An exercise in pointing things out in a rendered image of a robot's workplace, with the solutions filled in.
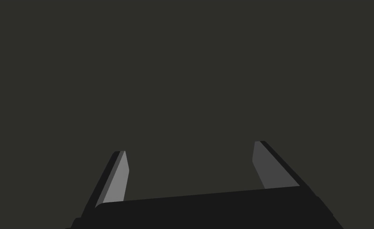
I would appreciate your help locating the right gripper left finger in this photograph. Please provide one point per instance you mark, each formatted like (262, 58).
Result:
(115, 183)

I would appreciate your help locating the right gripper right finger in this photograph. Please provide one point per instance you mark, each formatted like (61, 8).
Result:
(274, 170)

